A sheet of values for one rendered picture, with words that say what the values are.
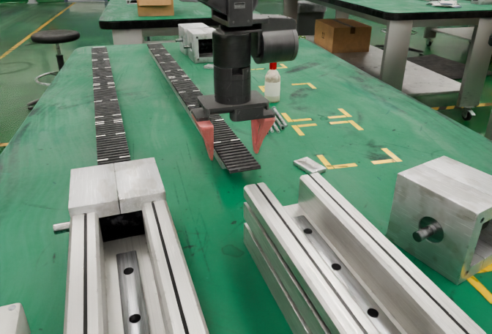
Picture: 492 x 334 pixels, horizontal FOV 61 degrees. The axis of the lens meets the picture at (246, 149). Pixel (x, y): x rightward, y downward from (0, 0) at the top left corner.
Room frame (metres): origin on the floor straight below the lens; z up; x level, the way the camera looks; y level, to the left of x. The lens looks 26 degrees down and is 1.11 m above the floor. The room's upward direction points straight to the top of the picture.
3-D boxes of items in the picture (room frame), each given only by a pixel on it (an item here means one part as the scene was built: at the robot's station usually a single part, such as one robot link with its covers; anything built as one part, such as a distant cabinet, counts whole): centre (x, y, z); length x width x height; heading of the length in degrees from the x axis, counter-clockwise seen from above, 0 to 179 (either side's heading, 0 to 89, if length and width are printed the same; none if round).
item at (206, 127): (0.62, 0.05, 0.85); 0.07 x 0.07 x 0.09; 19
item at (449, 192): (0.41, -0.23, 0.83); 0.11 x 0.10 x 0.10; 122
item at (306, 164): (0.62, -0.11, 0.78); 0.05 x 0.03 x 0.01; 32
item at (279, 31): (0.64, -0.02, 1.01); 0.12 x 0.09 x 0.12; 112
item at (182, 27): (1.51, 0.20, 0.83); 0.11 x 0.10 x 0.10; 110
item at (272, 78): (0.97, -0.06, 0.84); 0.04 x 0.04 x 0.12
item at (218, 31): (0.63, 0.02, 0.98); 0.07 x 0.06 x 0.07; 112
